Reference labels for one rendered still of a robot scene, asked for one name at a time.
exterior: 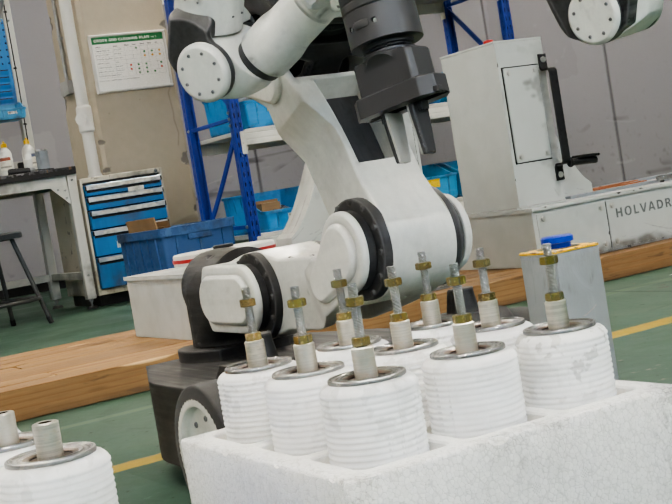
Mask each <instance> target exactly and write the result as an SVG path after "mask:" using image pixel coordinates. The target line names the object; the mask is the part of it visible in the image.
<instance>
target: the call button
mask: <svg viewBox="0 0 672 504"><path fill-rule="evenodd" d="M540 240H541V245H542V244H545V243H551V245H550V246H551V247H552V248H551V249H556V248H563V247H568V246H571V241H572V240H574V238H573V234H571V233H565V234H557V235H551V236H546V237H542V238H541V239H540Z"/></svg>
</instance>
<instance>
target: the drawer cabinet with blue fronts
mask: <svg viewBox="0 0 672 504"><path fill-rule="evenodd" d="M76 182H77V187H78V193H79V199H80V204H81V210H82V216H83V221H84V227H85V233H86V239H87V244H88V250H89V256H90V261H91V267H92V273H93V278H94V284H95V290H96V295H97V298H96V299H93V300H94V301H93V304H94V305H98V306H106V305H111V304H116V303H121V302H126V301H130V296H129V291H128V285H127V281H124V280H123V277H127V273H126V268H125V263H124V259H123V254H122V249H121V244H118V241H117V236H116V235H121V234H126V233H129V231H128V228H127V225H126V222H129V221H135V220H141V219H147V218H153V217H154V218H155V221H156V222H160V221H166V220H168V221H169V223H170V217H169V211H168V205H167V200H166V194H165V188H164V182H163V176H162V171H161V167H159V168H151V169H145V170H138V171H131V172H124V173H117V174H110V175H103V176H96V177H90V178H83V179H77V180H76ZM50 197H51V203H52V208H53V214H54V220H55V225H56V231H57V237H58V242H59V248H60V254H61V259H62V265H63V270H64V273H71V272H80V267H79V261H78V255H77V250H76V244H75V238H74V233H73V227H72V221H71V216H70V210H69V204H68V202H67V201H66V200H64V199H63V198H62V197H60V196H59V195H58V194H56V193H55V192H54V191H50ZM170 226H171V223H170ZM65 282H66V287H67V293H68V296H73V298H74V304H75V306H91V303H90V302H89V300H85V295H84V289H83V284H82V280H65Z"/></svg>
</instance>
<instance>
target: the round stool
mask: <svg viewBox="0 0 672 504"><path fill-rule="evenodd" d="M20 237H22V232H21V231H13V232H6V233H0V242H3V241H9V240H10V242H11V244H12V246H13V249H14V251H15V253H16V255H17V257H18V259H19V261H20V263H21V265H22V267H23V269H24V272H25V274H26V276H27V278H28V280H29V282H30V284H31V286H32V288H33V290H34V292H35V295H36V296H27V297H20V298H13V299H9V295H8V291H7V287H6V283H5V279H4V275H3V271H2V267H1V263H0V282H1V286H2V290H3V294H4V298H5V300H1V301H0V304H1V305H0V309H2V308H7V310H8V314H9V318H10V324H11V326H16V321H15V319H14V315H13V311H12V306H17V305H22V304H27V303H31V302H35V301H39V303H40V305H41V307H42V309H43V311H44V313H45V315H46V319H47V321H48V322H49V324H50V323H53V322H54V320H53V318H52V316H51V315H50V313H49V311H48V309H47V307H46V305H45V303H44V301H43V298H42V296H41V294H40V292H39V290H38V288H37V286H36V284H35V282H34V280H33V278H32V275H31V273H30V271H29V269H28V267H27V265H26V263H25V261H24V259H23V257H22V254H21V252H20V250H19V248H18V246H17V244H16V242H15V240H14V238H20Z"/></svg>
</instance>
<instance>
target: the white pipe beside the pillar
mask: <svg viewBox="0 0 672 504"><path fill-rule="evenodd" d="M58 2H59V7H60V13H61V19H62V24H63V30H64V36H65V42H66V47H67V53H68V59H69V64H70V70H71V76H72V81H73V87H74V93H75V99H76V104H77V107H76V115H77V116H76V118H75V120H76V123H77V124H78V126H79V132H80V133H81V134H82V138H83V144H84V150H85V156H86V161H87V167H88V173H89V175H88V178H90V177H96V176H102V173H101V172H100V166H99V161H98V155H97V149H96V143H95V138H94V130H95V127H94V122H93V116H92V110H91V106H90V105H89V103H88V98H87V92H86V86H85V80H84V75H83V69H82V63H81V58H80V52H79V46H78V40H77V35H76V29H75V23H74V18H73V12H72V6H71V0H58Z"/></svg>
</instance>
